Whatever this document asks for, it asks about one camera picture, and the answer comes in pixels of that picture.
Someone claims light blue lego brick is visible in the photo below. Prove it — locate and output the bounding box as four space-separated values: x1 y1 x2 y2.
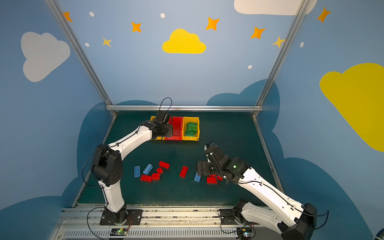
194 173 201 183

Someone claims green lego brick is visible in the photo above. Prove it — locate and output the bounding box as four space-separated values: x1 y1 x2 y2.
187 122 198 130
185 129 198 137

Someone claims light blue lego brick side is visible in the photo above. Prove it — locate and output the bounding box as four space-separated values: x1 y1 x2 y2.
143 164 153 176

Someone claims light blue lego brick corner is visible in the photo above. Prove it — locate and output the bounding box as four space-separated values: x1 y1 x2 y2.
134 166 141 178

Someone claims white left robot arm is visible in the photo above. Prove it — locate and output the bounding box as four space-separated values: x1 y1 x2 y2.
91 110 173 226

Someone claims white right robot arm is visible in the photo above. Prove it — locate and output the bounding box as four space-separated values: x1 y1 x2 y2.
197 142 317 240

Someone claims left yellow storage bin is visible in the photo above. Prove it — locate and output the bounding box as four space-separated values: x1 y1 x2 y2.
152 121 165 140

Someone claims yellow storage bin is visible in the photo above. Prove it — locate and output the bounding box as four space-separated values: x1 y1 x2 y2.
152 121 165 140
182 117 200 141

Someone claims red lego brick cluster bottom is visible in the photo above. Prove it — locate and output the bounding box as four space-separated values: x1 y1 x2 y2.
207 177 218 184

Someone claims red storage bin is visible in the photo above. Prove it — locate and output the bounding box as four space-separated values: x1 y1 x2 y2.
165 117 184 141

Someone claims right yellow storage bin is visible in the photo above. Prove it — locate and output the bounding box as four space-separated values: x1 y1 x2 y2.
182 117 200 141

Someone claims red lego brick upright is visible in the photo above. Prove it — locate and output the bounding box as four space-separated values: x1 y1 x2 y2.
179 166 189 178

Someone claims red lego brick long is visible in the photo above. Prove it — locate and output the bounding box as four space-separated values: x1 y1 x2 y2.
159 161 170 170

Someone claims red square lego brick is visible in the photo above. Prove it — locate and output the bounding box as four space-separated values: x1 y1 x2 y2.
156 167 164 174

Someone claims red lego brick left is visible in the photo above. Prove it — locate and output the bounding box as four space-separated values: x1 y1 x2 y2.
140 175 153 183

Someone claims right controller board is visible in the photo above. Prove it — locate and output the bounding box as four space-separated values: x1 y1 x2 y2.
236 227 255 240

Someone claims controller board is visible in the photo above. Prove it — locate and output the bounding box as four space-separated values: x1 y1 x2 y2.
110 229 128 237
236 227 255 240

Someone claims left controller board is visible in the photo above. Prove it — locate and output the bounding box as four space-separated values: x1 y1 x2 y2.
110 229 128 237

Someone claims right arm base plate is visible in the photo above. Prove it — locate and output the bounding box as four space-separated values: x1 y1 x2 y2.
218 209 246 225

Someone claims aluminium frame post left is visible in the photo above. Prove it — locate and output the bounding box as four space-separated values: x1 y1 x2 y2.
45 0 113 106

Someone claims aluminium frame post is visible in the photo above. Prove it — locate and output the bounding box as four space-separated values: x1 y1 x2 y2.
45 0 113 106
252 0 312 120

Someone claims aluminium frame rail back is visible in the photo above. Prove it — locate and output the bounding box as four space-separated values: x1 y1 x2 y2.
106 105 263 112

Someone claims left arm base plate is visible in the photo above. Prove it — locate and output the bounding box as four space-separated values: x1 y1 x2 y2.
100 208 143 226

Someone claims aluminium front rail base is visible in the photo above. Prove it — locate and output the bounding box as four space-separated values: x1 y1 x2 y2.
49 204 281 240

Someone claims aluminium frame post right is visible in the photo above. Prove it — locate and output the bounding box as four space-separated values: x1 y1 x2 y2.
252 0 312 120

